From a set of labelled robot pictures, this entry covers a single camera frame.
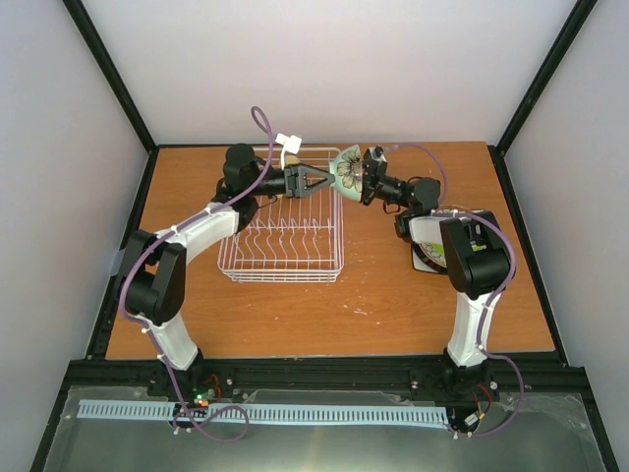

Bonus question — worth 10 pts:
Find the white wire dish rack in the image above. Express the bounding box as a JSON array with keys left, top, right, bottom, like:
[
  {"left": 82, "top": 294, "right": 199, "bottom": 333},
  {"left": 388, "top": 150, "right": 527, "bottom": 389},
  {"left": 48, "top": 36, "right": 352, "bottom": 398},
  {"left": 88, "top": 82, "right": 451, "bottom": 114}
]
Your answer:
[{"left": 217, "top": 144, "right": 344, "bottom": 283}]

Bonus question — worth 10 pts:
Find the yellow mug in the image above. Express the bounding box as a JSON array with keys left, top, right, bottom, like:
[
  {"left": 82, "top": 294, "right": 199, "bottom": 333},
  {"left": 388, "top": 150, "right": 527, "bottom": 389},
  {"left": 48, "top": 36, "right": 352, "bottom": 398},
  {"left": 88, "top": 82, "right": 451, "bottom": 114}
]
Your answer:
[{"left": 277, "top": 155, "right": 303, "bottom": 198}]

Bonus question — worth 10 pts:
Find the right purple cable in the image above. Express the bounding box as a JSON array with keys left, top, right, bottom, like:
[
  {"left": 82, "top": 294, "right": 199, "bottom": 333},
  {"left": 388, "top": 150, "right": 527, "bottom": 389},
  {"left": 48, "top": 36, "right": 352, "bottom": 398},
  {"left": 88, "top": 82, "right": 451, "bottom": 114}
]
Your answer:
[{"left": 377, "top": 142, "right": 526, "bottom": 439}]

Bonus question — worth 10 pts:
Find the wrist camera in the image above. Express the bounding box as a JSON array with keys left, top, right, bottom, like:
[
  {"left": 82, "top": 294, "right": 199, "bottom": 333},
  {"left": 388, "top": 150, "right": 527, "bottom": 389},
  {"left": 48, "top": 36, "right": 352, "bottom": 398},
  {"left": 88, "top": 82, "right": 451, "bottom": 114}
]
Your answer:
[
  {"left": 275, "top": 133, "right": 303, "bottom": 169},
  {"left": 363, "top": 146, "right": 387, "bottom": 162}
]

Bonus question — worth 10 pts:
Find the lime green plate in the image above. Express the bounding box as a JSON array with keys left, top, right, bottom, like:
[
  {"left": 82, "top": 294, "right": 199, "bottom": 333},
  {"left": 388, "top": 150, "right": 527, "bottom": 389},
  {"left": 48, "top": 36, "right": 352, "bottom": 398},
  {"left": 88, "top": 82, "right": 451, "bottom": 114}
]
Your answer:
[{"left": 427, "top": 243, "right": 446, "bottom": 266}]

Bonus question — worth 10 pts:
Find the black frame post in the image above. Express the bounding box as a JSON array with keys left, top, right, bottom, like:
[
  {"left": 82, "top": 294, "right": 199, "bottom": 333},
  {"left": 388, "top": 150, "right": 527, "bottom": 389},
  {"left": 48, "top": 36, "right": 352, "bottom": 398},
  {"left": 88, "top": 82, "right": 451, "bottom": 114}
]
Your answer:
[
  {"left": 61, "top": 0, "right": 158, "bottom": 147},
  {"left": 494, "top": 0, "right": 600, "bottom": 151}
]

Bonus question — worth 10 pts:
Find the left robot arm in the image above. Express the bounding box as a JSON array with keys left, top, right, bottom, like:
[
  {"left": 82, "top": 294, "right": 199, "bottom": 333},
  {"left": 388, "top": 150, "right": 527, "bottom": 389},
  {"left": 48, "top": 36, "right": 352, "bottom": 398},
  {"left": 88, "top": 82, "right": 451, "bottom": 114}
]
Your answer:
[{"left": 117, "top": 144, "right": 335, "bottom": 396}]

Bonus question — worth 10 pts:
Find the metal floor sheet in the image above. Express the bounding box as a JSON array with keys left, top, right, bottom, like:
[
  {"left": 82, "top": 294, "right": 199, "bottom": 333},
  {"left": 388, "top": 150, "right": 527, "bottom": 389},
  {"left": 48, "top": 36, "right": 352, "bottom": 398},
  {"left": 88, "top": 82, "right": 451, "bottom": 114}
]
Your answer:
[{"left": 39, "top": 387, "right": 607, "bottom": 471}]

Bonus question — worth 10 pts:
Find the orange rimmed floral plate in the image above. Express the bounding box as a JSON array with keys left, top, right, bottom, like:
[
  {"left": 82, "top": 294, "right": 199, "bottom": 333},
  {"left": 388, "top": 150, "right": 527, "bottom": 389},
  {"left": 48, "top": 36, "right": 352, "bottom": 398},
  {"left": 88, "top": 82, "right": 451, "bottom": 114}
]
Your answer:
[{"left": 417, "top": 204, "right": 486, "bottom": 270}]

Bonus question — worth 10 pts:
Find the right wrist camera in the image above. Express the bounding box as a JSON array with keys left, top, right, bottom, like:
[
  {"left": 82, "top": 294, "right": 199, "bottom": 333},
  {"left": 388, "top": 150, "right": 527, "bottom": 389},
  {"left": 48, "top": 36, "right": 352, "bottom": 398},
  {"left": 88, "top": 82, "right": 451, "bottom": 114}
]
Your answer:
[{"left": 363, "top": 146, "right": 387, "bottom": 162}]

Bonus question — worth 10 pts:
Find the right black frame post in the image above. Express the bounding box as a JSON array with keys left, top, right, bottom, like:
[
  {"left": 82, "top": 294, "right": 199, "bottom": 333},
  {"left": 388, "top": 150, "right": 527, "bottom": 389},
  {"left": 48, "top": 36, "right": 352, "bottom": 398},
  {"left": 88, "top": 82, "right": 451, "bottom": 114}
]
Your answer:
[{"left": 494, "top": 0, "right": 600, "bottom": 151}]

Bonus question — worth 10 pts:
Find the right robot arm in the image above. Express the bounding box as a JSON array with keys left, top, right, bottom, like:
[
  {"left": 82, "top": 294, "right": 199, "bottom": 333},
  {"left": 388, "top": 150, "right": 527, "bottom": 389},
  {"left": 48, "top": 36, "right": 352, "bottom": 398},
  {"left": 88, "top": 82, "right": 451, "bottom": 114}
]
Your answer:
[{"left": 361, "top": 153, "right": 515, "bottom": 395}]

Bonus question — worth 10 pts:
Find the light green floral bowl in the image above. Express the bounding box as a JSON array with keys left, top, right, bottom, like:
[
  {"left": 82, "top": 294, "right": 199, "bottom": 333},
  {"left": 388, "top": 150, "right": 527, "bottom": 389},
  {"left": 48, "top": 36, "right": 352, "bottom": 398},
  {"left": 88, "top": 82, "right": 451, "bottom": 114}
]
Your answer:
[{"left": 328, "top": 145, "right": 363, "bottom": 202}]

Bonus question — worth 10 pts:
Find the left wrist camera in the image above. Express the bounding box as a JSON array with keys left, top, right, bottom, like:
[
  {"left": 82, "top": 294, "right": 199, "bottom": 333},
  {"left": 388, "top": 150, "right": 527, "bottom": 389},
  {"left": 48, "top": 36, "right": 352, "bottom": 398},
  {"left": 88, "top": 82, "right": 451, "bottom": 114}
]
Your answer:
[{"left": 275, "top": 133, "right": 303, "bottom": 169}]

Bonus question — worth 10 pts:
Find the light blue cable duct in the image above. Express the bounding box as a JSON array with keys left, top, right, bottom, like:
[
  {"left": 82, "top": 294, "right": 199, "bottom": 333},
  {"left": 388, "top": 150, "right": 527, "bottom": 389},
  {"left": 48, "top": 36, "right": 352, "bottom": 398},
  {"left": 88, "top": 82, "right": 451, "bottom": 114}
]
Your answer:
[{"left": 76, "top": 399, "right": 448, "bottom": 429}]

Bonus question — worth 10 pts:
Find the purple cable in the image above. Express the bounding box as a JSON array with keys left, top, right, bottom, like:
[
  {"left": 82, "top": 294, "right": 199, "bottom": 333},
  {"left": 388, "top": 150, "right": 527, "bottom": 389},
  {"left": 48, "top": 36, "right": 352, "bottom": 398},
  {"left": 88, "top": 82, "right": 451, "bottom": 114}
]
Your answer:
[
  {"left": 117, "top": 105, "right": 276, "bottom": 442},
  {"left": 377, "top": 142, "right": 526, "bottom": 439}
]

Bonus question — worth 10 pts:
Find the white square plate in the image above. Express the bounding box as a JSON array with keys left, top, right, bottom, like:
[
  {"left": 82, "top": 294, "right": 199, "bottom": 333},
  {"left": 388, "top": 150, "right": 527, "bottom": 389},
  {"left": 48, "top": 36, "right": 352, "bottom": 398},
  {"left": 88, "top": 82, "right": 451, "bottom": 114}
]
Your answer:
[{"left": 409, "top": 206, "right": 486, "bottom": 274}]

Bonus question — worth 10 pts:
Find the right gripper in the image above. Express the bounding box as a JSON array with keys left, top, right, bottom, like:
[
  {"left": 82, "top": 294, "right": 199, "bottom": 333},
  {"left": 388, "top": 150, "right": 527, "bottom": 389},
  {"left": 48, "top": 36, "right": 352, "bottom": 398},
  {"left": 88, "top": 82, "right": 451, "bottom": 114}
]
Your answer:
[{"left": 335, "top": 159, "right": 409, "bottom": 208}]

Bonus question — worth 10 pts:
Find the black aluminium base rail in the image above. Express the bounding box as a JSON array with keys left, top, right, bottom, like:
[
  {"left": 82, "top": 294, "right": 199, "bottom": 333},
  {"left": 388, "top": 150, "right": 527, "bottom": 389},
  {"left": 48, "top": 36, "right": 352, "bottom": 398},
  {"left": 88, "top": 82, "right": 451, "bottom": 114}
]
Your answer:
[{"left": 62, "top": 353, "right": 591, "bottom": 402}]

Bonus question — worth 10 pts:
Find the left black frame post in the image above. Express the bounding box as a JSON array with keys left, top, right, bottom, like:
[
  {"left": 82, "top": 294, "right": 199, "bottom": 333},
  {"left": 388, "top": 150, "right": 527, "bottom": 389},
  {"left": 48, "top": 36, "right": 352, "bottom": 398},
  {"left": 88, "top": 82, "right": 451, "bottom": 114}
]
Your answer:
[{"left": 61, "top": 0, "right": 158, "bottom": 147}]

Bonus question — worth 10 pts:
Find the black round plate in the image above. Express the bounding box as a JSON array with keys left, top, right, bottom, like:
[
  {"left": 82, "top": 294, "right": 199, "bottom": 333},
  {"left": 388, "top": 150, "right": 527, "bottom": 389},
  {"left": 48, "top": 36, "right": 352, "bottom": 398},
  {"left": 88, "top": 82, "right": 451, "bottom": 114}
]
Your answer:
[{"left": 411, "top": 243, "right": 447, "bottom": 274}]

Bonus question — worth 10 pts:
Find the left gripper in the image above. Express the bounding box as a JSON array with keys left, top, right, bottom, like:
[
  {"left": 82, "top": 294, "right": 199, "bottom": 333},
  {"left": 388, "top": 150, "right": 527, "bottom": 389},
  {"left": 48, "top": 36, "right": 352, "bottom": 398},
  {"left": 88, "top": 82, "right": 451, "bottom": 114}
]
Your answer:
[{"left": 248, "top": 162, "right": 335, "bottom": 199}]

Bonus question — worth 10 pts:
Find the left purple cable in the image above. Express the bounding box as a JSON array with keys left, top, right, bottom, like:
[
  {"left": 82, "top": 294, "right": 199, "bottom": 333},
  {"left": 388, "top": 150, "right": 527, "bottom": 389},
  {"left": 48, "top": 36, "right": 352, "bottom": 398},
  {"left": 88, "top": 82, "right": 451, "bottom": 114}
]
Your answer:
[{"left": 117, "top": 105, "right": 276, "bottom": 442}]

